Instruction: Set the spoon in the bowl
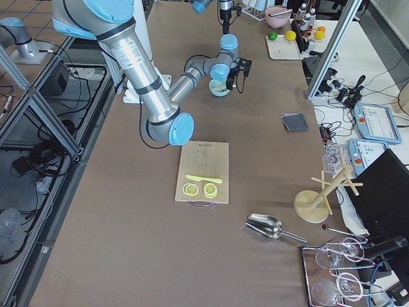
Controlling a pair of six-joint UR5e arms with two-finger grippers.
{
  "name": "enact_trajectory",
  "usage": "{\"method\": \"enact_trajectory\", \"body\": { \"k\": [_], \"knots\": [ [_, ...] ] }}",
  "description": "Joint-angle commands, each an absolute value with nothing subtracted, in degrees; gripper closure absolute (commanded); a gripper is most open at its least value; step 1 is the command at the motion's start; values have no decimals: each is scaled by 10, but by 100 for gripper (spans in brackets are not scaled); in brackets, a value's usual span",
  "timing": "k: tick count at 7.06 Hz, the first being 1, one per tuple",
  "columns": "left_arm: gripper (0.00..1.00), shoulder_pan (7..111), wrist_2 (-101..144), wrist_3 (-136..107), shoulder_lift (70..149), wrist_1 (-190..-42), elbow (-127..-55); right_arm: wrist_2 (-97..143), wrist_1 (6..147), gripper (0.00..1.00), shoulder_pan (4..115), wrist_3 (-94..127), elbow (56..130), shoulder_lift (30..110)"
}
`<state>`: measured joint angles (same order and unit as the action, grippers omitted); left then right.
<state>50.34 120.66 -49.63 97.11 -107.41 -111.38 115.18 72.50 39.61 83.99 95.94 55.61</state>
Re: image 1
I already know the yellow plastic knife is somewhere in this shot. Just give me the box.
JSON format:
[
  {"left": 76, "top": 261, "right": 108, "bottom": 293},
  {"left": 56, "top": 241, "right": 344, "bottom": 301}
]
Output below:
[{"left": 185, "top": 175, "right": 223, "bottom": 184}]

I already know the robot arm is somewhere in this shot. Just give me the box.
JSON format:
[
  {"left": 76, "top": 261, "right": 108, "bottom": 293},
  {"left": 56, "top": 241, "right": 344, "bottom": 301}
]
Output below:
[
  {"left": 52, "top": 1, "right": 239, "bottom": 146},
  {"left": 190, "top": 0, "right": 242, "bottom": 35}
]

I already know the lemon slice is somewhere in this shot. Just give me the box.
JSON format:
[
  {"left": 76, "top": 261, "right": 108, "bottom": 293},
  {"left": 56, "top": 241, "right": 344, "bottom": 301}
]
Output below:
[
  {"left": 181, "top": 183, "right": 199, "bottom": 196},
  {"left": 203, "top": 182, "right": 218, "bottom": 198}
]

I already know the yellow lemon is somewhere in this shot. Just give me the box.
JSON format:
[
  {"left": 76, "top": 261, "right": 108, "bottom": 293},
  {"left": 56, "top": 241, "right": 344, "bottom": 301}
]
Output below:
[{"left": 284, "top": 31, "right": 297, "bottom": 42}]

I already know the aluminium frame post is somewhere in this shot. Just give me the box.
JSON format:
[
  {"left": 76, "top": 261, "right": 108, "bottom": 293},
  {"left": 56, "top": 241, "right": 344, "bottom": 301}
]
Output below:
[{"left": 305, "top": 0, "right": 362, "bottom": 100}]

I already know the green ceramic bowl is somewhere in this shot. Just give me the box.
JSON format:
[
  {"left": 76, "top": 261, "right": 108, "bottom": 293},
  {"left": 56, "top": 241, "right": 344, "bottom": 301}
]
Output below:
[{"left": 208, "top": 79, "right": 231, "bottom": 97}]

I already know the wooden mug tree stand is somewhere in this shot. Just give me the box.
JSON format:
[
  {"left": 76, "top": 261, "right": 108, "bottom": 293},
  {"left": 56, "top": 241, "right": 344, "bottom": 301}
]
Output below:
[{"left": 293, "top": 146, "right": 364, "bottom": 224}]

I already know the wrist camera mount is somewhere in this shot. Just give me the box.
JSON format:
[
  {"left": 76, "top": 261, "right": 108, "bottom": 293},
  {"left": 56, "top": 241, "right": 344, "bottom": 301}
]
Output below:
[{"left": 238, "top": 58, "right": 252, "bottom": 78}]

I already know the black computer monitor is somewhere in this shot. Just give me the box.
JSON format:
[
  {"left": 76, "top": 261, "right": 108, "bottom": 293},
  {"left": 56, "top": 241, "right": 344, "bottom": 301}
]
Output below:
[{"left": 348, "top": 149, "right": 408, "bottom": 238}]

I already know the grey folded cloth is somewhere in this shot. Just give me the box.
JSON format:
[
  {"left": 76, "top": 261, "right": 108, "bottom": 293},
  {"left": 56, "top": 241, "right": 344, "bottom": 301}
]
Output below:
[{"left": 281, "top": 113, "right": 309, "bottom": 132}]

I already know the green lime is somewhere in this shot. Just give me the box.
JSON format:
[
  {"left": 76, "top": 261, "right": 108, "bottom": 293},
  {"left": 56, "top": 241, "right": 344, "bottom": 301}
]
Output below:
[{"left": 268, "top": 32, "right": 277, "bottom": 41}]

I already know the cream plastic tray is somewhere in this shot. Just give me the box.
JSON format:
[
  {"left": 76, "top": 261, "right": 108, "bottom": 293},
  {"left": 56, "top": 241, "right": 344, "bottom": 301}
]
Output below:
[{"left": 265, "top": 35, "right": 301, "bottom": 60}]

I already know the wooden cutting board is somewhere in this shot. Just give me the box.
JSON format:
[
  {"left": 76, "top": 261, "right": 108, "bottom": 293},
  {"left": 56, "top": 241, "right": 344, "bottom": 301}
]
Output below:
[{"left": 174, "top": 141, "right": 229, "bottom": 204}]

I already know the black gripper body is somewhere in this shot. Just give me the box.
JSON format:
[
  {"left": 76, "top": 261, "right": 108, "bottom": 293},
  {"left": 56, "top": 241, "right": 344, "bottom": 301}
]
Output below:
[
  {"left": 226, "top": 64, "right": 240, "bottom": 90},
  {"left": 220, "top": 9, "right": 231, "bottom": 27}
]

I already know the pink bowl with ice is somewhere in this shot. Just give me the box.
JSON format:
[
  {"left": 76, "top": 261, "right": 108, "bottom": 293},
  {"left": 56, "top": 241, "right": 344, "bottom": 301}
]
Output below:
[{"left": 265, "top": 7, "right": 292, "bottom": 29}]

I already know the teach pendant tablet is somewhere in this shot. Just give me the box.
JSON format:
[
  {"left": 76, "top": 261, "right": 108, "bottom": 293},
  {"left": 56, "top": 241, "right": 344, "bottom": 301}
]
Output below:
[
  {"left": 353, "top": 102, "right": 402, "bottom": 144},
  {"left": 348, "top": 138, "right": 389, "bottom": 176}
]

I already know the wine glass rack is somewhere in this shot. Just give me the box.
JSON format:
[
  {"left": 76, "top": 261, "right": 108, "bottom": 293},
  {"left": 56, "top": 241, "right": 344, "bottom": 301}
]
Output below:
[{"left": 300, "top": 236, "right": 383, "bottom": 306}]

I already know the metal scoop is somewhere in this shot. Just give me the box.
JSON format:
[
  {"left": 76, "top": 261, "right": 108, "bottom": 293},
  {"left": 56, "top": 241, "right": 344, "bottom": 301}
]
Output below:
[{"left": 245, "top": 213, "right": 307, "bottom": 243}]

